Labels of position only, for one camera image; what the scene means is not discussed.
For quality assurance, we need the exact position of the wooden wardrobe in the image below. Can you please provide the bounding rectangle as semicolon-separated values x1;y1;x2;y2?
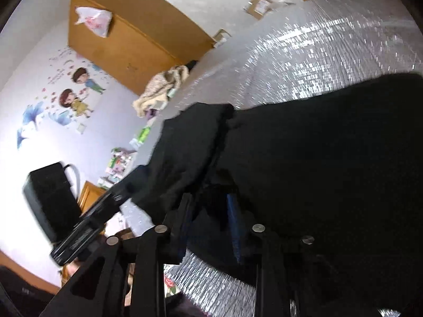
68;0;218;97

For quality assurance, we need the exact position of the open white box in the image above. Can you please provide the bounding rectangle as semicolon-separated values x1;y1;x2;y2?
213;29;232;49

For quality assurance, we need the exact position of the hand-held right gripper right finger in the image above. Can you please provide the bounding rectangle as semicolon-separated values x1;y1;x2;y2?
226;193;381;317

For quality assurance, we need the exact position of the beige floral blanket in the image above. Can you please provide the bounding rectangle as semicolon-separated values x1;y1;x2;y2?
132;65;191;118

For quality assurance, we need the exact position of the white pink plastic bag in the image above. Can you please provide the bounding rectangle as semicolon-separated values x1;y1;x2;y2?
74;7;113;39

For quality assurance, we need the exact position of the floral bed sheet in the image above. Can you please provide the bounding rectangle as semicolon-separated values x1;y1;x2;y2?
163;277;180;298

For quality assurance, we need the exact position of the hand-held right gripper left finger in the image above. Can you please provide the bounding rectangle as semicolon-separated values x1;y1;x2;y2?
40;193;195;317

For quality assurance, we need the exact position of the silver quilted foil mat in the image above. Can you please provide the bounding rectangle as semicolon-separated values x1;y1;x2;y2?
119;0;423;317

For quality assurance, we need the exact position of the person's left forearm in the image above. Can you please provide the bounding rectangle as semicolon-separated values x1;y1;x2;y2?
0;266;61;317

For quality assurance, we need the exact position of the brown cardboard box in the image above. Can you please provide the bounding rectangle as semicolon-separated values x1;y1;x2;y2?
243;0;274;21

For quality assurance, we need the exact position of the black garment with white print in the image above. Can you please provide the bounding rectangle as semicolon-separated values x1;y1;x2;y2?
132;71;423;317

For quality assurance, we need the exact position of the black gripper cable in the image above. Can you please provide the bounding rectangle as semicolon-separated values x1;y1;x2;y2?
63;163;82;203

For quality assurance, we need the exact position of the green tissue pack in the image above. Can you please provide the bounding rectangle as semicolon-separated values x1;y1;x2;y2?
135;126;154;145

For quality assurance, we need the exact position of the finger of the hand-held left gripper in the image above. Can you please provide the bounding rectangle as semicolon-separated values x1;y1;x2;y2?
110;166;150;204

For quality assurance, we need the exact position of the wooden headboard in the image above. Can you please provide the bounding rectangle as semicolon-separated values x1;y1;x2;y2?
0;180;110;295

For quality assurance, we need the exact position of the cartoon wall sticker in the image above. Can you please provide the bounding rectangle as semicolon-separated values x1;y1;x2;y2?
16;48;110;150

